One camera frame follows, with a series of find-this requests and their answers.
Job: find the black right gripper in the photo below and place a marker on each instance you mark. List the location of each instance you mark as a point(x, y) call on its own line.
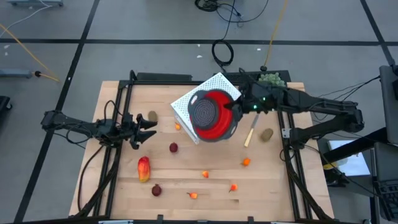
point(259, 96)

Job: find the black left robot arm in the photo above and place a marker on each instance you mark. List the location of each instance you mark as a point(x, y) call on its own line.
point(77, 127)

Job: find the small pale yellow object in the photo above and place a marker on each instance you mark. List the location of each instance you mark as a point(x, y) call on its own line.
point(250, 132)

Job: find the silver metal bracket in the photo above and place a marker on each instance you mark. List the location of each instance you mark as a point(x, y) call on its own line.
point(286, 133)

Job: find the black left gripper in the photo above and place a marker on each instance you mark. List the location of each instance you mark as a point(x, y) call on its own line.
point(127, 127)

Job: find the grey desk monitor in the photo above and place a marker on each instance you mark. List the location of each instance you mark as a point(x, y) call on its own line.
point(388, 102)

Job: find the black keyboard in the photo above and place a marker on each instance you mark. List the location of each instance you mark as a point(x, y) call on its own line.
point(388, 199)

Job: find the red colander bowl grey rim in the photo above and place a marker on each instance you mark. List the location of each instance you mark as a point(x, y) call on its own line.
point(217, 127)

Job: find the dark red pomegranate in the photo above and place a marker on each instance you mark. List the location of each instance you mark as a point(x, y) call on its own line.
point(156, 190)
point(173, 147)

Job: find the grey floor base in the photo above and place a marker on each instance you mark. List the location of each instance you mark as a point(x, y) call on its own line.
point(15, 73)
point(34, 2)

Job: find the black floor object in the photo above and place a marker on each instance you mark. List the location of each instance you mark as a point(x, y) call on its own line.
point(4, 103)

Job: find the orange fruit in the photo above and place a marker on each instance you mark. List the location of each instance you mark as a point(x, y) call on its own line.
point(246, 162)

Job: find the white sheet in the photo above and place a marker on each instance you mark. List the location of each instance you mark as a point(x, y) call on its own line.
point(351, 158)

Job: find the small yellow orange pear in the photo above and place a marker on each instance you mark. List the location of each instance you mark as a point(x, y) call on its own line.
point(177, 126)
point(193, 195)

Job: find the black table clamp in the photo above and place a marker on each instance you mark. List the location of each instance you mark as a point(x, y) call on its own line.
point(160, 218)
point(250, 219)

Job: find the white perforated metal shelf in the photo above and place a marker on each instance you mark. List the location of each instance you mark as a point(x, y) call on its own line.
point(214, 82)

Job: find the black perforated box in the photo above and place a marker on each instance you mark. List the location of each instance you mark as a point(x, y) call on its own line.
point(230, 76)

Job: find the green potted plant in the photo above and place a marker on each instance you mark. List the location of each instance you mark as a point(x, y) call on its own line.
point(272, 79)

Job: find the red yellow mango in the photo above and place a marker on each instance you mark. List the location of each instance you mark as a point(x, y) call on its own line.
point(144, 169)

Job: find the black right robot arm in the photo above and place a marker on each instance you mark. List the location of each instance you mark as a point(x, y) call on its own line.
point(326, 107)

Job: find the small red yellow peach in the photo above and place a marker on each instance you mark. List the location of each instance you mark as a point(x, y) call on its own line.
point(233, 187)
point(205, 174)

